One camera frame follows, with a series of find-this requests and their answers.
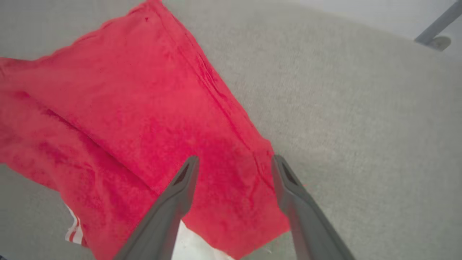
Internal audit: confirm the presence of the grey metal stand leg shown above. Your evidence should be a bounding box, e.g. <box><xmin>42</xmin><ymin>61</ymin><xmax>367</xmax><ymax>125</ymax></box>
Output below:
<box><xmin>414</xmin><ymin>0</ymin><xmax>462</xmax><ymax>51</ymax></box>

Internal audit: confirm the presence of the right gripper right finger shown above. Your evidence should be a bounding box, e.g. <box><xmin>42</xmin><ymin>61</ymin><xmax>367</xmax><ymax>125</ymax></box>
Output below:
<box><xmin>270</xmin><ymin>154</ymin><xmax>357</xmax><ymax>260</ymax></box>

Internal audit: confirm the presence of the red and white garment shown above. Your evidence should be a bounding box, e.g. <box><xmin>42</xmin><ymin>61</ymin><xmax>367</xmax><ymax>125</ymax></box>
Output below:
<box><xmin>0</xmin><ymin>0</ymin><xmax>291</xmax><ymax>260</ymax></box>

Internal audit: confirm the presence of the grey fabric sofa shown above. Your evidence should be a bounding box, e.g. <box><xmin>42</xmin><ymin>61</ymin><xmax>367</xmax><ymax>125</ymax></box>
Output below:
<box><xmin>0</xmin><ymin>0</ymin><xmax>462</xmax><ymax>260</ymax></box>

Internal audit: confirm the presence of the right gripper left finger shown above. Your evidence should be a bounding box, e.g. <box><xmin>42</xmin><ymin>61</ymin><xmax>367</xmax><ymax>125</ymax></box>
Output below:
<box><xmin>113</xmin><ymin>155</ymin><xmax>200</xmax><ymax>260</ymax></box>

